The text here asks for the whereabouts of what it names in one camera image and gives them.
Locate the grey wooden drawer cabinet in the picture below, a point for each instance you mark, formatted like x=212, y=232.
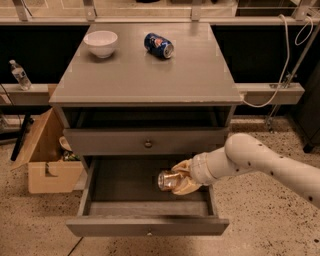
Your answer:
x=133, y=89

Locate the grey wall ledge rail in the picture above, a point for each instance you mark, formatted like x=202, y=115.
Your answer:
x=254, y=93

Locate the closed grey upper drawer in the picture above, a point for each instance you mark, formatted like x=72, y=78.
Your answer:
x=131, y=141

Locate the open cardboard box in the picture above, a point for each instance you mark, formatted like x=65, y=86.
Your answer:
x=42, y=154

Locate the open grey middle drawer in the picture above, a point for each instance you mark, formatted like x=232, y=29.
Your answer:
x=122, y=198

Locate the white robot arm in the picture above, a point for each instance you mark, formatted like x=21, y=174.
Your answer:
x=241, y=154

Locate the white ceramic bowl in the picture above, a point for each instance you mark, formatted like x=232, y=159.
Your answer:
x=101, y=43

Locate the clear plastic water bottle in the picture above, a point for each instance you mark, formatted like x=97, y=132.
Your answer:
x=20, y=75

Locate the blue pepsi can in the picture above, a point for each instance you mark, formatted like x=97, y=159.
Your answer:
x=158, y=46

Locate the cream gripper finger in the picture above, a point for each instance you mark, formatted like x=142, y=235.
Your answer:
x=183, y=166
x=186, y=186

